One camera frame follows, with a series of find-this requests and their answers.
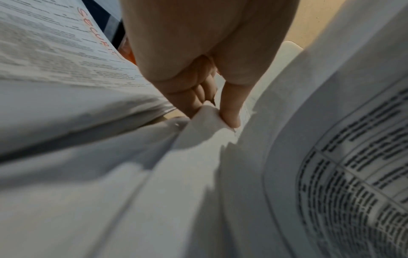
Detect person's left hand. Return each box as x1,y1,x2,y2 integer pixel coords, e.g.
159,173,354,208
119,0,300,128

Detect red security file box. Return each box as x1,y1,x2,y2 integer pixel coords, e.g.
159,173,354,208
119,35,138,66

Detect black admin file box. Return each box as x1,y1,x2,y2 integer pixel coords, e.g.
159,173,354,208
81,0,127,48

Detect security paper pile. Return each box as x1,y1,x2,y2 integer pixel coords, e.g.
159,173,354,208
0,0,177,157

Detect white pen cup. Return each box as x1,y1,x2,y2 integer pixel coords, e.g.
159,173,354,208
251,40,304,102

